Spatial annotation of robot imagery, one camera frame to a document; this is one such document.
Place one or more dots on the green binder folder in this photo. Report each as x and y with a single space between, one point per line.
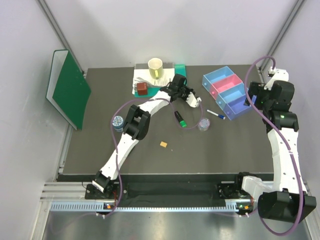
68 90

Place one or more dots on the teal green notebook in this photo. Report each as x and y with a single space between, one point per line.
179 69

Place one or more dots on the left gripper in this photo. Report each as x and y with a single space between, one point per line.
189 93

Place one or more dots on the white blue marker pen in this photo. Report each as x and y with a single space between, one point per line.
216 114

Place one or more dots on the blue round lidded jar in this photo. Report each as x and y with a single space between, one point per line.
118 123

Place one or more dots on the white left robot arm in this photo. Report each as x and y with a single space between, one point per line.
136 126

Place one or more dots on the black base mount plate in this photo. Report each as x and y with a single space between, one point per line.
157 190

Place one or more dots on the purple drawer box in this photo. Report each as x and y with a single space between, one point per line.
236 108

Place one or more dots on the small tan eraser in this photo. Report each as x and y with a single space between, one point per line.
163 144

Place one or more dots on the cream yellow mug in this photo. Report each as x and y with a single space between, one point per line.
155 66

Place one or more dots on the grey slotted cable duct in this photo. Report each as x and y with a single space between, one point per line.
229 205

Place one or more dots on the green black highlighter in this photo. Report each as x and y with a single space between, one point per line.
180 119

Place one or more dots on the clear plastic pin jar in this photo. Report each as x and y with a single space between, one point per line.
204 124

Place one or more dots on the white paper stack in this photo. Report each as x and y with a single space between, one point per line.
141 73

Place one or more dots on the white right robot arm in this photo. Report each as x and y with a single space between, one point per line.
287 199

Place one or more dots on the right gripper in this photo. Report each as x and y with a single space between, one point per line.
257 89

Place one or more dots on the dark red cube box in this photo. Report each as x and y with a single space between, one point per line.
142 88

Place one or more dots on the pink drawer box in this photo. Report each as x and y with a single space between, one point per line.
224 85

